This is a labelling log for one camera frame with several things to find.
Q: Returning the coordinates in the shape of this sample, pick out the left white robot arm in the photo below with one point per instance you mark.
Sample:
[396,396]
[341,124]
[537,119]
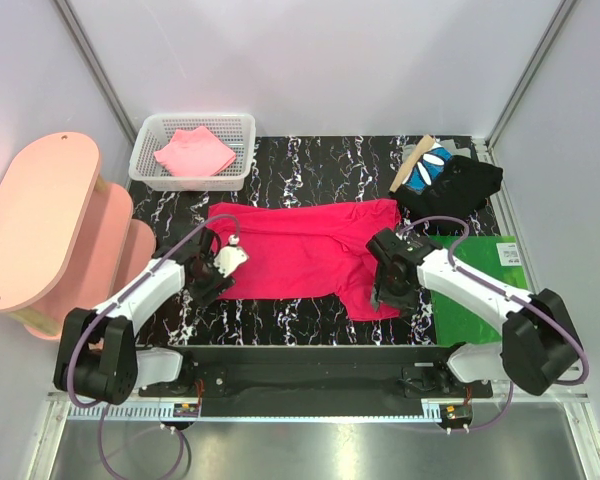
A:
[98,360]

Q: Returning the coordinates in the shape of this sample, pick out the green cutting mat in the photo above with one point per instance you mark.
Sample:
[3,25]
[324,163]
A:
[497,256]

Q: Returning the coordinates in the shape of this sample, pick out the tan folded t-shirt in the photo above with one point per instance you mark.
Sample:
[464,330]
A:
[424,145]

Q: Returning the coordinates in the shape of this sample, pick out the crimson red t-shirt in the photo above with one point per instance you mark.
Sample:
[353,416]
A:
[311,252]

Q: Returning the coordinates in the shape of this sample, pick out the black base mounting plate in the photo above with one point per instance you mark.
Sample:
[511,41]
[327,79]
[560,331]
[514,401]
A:
[315,382]

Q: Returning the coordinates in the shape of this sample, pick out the grey folded t-shirt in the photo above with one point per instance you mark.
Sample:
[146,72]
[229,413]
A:
[449,145]

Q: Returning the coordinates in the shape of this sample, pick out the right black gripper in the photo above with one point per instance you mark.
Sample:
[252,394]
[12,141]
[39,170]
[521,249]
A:
[380,293]

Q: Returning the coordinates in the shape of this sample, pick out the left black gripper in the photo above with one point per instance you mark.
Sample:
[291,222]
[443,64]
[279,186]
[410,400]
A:
[204,295]

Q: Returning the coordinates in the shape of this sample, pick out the white slotted cable duct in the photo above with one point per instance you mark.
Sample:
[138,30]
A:
[140,411]

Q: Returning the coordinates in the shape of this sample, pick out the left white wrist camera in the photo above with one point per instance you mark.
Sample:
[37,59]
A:
[230,257]

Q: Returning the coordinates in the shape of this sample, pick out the pink three-tier wooden shelf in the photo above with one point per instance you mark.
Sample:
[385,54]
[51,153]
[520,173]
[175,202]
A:
[68,238]

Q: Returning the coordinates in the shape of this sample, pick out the aluminium rail frame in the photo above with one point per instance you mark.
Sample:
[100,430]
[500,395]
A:
[277,432]

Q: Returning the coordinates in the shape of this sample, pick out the black folded t-shirt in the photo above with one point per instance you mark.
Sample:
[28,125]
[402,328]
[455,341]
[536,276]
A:
[463,187]

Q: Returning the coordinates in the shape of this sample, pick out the white plastic mesh basket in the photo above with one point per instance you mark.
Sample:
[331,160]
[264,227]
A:
[237,131]

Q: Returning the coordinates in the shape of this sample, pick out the blue white graphic t-shirt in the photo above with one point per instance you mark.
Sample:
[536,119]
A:
[430,165]

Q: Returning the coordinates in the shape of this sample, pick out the light pink folded t-shirt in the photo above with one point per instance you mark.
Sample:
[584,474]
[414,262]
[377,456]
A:
[195,153]

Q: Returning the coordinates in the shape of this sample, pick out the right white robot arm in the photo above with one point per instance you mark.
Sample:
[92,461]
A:
[538,342]

